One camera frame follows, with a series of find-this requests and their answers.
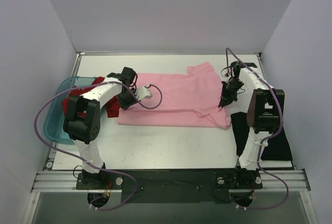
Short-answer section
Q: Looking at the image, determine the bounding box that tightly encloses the pink t shirt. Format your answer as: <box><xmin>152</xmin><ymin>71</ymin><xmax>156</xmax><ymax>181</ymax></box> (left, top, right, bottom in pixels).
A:
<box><xmin>118</xmin><ymin>62</ymin><xmax>231</xmax><ymax>129</ymax></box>

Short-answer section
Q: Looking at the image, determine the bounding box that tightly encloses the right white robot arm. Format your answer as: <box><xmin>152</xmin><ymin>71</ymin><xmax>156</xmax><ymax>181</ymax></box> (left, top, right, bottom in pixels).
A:
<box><xmin>218</xmin><ymin>62</ymin><xmax>285</xmax><ymax>187</ymax></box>

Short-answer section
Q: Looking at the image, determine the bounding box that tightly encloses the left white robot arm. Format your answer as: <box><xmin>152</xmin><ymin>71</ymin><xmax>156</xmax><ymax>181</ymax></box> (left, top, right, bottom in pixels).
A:
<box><xmin>63</xmin><ymin>67</ymin><xmax>137</xmax><ymax>189</ymax></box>

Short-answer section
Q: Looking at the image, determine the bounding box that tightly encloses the red t shirt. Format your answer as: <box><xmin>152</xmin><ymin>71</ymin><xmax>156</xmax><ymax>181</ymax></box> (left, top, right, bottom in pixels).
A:
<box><xmin>61</xmin><ymin>76</ymin><xmax>120</xmax><ymax>118</ymax></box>

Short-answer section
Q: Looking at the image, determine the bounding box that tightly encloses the black folded t shirt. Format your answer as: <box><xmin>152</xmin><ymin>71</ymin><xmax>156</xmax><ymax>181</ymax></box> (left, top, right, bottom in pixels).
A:
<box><xmin>230</xmin><ymin>112</ymin><xmax>293</xmax><ymax>161</ymax></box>

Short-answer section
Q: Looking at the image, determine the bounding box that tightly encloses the teal plastic bin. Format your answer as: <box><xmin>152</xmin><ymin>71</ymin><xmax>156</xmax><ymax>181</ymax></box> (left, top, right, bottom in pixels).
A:
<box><xmin>44</xmin><ymin>76</ymin><xmax>95</xmax><ymax>145</ymax></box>

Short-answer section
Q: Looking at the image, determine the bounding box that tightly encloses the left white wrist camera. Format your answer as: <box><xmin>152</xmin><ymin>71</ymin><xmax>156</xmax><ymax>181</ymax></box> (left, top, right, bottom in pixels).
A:
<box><xmin>135</xmin><ymin>84</ymin><xmax>153</xmax><ymax>101</ymax></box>

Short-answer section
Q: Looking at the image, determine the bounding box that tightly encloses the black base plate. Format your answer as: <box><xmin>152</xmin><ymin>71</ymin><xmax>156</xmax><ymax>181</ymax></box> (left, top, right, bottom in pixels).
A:
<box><xmin>76</xmin><ymin>169</ymin><xmax>262</xmax><ymax>206</ymax></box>

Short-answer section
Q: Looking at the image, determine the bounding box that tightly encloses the aluminium rail frame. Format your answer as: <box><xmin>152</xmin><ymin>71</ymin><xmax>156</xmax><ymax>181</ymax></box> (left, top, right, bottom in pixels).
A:
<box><xmin>31</xmin><ymin>169</ymin><xmax>311</xmax><ymax>192</ymax></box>

